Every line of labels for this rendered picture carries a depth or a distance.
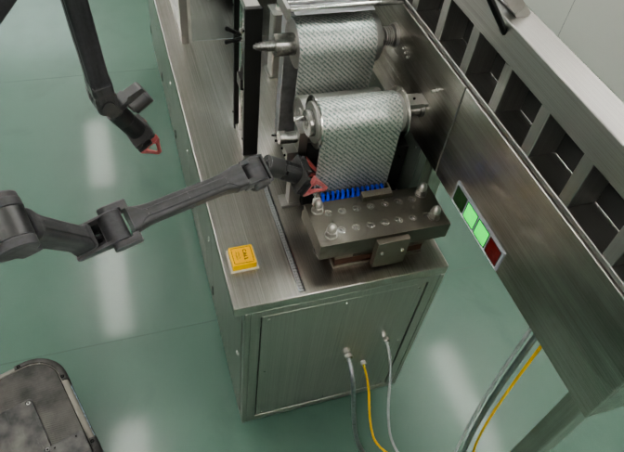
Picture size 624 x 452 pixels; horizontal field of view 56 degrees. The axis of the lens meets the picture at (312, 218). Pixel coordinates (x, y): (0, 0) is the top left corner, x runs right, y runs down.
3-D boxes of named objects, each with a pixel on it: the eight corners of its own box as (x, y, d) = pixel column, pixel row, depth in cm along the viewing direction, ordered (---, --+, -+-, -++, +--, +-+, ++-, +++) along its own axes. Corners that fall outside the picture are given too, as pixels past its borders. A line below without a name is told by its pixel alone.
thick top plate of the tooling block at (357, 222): (302, 218, 175) (304, 204, 171) (423, 198, 186) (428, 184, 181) (318, 260, 166) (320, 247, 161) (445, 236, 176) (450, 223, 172)
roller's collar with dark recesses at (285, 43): (270, 48, 173) (271, 29, 168) (290, 46, 175) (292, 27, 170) (276, 61, 169) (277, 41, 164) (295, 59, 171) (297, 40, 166)
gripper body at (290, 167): (300, 195, 165) (279, 189, 161) (290, 170, 172) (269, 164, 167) (313, 179, 162) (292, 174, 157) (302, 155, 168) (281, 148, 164)
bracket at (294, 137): (276, 198, 189) (281, 123, 167) (295, 194, 191) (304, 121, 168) (279, 209, 186) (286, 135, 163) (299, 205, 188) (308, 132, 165)
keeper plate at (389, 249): (369, 262, 174) (376, 238, 166) (399, 256, 177) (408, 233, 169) (372, 269, 173) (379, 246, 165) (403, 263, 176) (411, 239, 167)
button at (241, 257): (227, 252, 173) (227, 247, 171) (251, 248, 175) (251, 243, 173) (232, 271, 169) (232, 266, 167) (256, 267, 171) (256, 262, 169)
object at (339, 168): (312, 194, 175) (319, 148, 161) (385, 183, 181) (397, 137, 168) (313, 196, 175) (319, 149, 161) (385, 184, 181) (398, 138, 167)
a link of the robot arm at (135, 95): (87, 91, 158) (99, 109, 153) (120, 63, 158) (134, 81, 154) (114, 115, 168) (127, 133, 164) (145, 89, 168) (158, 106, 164)
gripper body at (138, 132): (141, 116, 174) (126, 102, 168) (156, 136, 169) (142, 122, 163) (124, 130, 174) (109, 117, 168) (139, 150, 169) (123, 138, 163)
